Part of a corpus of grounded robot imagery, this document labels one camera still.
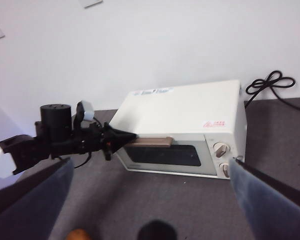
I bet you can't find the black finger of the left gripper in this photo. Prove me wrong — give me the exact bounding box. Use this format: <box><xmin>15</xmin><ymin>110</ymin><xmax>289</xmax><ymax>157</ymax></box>
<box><xmin>109</xmin><ymin>125</ymin><xmax>138</xmax><ymax>141</ymax></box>
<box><xmin>111</xmin><ymin>137</ymin><xmax>138</xmax><ymax>154</ymax></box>

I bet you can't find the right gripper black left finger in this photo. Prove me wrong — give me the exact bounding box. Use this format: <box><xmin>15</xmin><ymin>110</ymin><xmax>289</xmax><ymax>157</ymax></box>
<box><xmin>0</xmin><ymin>157</ymin><xmax>75</xmax><ymax>240</ymax></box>

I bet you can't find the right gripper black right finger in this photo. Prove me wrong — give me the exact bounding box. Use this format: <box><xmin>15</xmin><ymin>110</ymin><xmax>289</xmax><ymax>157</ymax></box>
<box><xmin>228</xmin><ymin>157</ymin><xmax>300</xmax><ymax>240</ymax></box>

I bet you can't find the glass oven door beige handle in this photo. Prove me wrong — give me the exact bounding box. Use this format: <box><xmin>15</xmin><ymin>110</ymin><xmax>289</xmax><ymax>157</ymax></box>
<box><xmin>116</xmin><ymin>133</ymin><xmax>217</xmax><ymax>176</ymax></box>

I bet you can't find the beige oven knob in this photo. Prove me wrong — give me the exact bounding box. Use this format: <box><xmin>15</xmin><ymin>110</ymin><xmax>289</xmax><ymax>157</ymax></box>
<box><xmin>219</xmin><ymin>162</ymin><xmax>232</xmax><ymax>179</ymax></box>
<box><xmin>213</xmin><ymin>142</ymin><xmax>231</xmax><ymax>159</ymax></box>

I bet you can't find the white toaster oven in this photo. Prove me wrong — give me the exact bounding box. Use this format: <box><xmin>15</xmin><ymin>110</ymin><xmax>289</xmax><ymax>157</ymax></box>
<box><xmin>109</xmin><ymin>79</ymin><xmax>248</xmax><ymax>181</ymax></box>

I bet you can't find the brown potato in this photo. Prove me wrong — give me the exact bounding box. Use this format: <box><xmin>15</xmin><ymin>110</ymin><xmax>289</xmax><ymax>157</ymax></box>
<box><xmin>66</xmin><ymin>228</ymin><xmax>91</xmax><ymax>240</ymax></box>

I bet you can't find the black power cable with plug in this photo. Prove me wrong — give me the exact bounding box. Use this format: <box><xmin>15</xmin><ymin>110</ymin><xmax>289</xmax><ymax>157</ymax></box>
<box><xmin>244</xmin><ymin>71</ymin><xmax>300</xmax><ymax>111</ymax></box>

